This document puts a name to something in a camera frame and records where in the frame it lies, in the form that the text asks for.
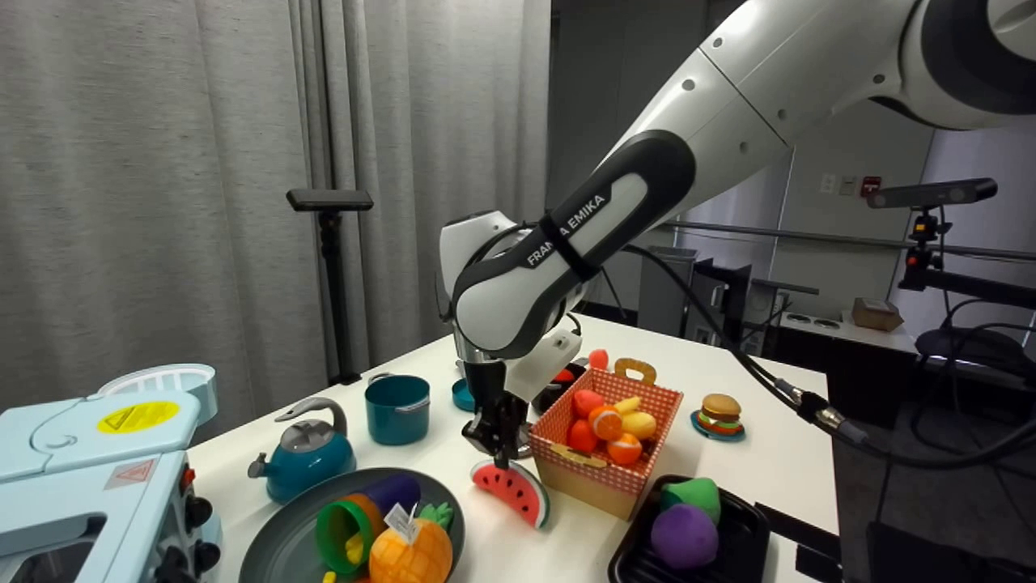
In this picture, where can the black camera stand pole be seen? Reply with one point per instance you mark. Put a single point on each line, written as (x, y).
(332, 293)

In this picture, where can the toy burger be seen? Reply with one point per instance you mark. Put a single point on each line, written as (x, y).
(721, 415)

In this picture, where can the purple plush fruit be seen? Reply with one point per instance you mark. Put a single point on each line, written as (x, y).
(684, 539)

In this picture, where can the black grill tray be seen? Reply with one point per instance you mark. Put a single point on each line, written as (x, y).
(741, 539)

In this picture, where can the brown cardboard box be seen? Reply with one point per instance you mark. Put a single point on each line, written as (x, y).
(877, 315)

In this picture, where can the watermelon slice toy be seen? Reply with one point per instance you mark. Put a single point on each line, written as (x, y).
(513, 494)

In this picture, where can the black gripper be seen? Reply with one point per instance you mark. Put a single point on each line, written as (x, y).
(491, 391)

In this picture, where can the green toy cup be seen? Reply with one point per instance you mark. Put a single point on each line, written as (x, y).
(327, 530)

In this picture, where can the teal toy kettle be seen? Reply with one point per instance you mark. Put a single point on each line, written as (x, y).
(308, 458)

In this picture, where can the light blue toy oven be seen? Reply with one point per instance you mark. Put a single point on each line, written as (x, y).
(87, 488)

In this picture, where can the purple toy eggplant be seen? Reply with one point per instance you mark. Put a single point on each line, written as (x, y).
(395, 494)

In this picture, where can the red toy tomato half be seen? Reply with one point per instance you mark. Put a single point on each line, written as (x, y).
(566, 377)

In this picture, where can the black stereo camera bar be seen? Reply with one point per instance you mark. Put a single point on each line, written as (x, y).
(327, 200)
(941, 193)

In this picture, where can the grey metal cabinet box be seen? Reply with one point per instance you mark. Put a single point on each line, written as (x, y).
(663, 297)

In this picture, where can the dark small bowl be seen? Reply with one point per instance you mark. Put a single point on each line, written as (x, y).
(462, 398)

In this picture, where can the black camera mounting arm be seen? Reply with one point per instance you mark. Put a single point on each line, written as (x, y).
(950, 283)

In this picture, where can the orange round toy fruit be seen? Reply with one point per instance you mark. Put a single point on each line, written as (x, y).
(627, 452)

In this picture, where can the teal toy pot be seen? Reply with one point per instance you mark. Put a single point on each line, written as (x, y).
(395, 415)

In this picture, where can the red checkered cardboard basket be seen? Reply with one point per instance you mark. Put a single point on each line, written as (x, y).
(588, 488)

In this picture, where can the red orange toy peach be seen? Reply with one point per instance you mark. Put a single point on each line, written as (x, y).
(588, 402)

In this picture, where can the grey curtain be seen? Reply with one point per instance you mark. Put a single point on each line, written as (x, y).
(162, 162)

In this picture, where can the orange plush pineapple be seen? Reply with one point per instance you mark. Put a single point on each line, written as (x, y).
(415, 555)

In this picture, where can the red round toy fruit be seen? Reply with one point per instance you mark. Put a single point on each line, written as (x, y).
(582, 439)

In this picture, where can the orange slice toy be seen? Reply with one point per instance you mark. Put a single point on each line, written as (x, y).
(607, 423)

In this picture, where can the yellow toy banana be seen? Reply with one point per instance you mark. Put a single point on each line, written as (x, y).
(627, 406)

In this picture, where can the yellow toy lemon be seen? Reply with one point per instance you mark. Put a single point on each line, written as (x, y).
(639, 425)

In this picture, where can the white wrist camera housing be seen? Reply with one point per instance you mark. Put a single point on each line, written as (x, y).
(552, 362)

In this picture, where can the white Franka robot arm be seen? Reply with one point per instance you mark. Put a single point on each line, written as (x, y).
(649, 162)

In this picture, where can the black metal bracket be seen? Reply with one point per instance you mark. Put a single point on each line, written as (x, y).
(812, 535)

